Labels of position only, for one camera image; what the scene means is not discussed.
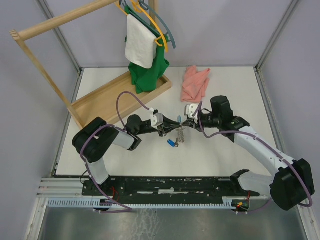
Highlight key with solid blue tag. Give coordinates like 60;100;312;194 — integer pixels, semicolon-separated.
167;138;179;148

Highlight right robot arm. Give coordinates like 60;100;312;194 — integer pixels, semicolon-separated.
183;95;315;211

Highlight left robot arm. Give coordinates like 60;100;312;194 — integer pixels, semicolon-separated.
72;113;182;195

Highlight pink cloth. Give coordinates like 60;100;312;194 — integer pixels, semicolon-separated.
180;65;211;103

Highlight green shirt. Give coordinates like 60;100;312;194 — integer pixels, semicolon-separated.
124;6;170;94

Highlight wooden clothes rack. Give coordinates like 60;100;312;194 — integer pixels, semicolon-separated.
9;0;173;129

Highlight yellow hanger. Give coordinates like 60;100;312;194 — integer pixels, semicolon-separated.
130;0;176;53

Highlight white towel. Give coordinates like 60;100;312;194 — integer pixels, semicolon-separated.
125;14;157;69

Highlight grey-blue hanger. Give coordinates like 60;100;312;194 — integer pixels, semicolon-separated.
114;0;177;52

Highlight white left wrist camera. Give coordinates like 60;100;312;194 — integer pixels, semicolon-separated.
149;108;164;129

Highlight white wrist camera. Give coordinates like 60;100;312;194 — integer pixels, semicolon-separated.
149;108;164;129
184;103;199;119

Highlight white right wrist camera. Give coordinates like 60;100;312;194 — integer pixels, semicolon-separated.
184;103;199;119

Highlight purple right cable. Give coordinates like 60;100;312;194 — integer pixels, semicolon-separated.
194;100;315;215

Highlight purple cable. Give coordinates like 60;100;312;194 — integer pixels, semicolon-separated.
80;91;155;215
194;100;315;215

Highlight white cable duct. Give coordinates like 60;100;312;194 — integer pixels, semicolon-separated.
46;196;238;208

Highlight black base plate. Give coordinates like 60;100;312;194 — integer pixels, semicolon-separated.
81;176;261;204

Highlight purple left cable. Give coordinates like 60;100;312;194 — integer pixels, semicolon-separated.
80;91;155;215

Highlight aluminium frame rail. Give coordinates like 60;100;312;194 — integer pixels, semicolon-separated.
36;0;82;73

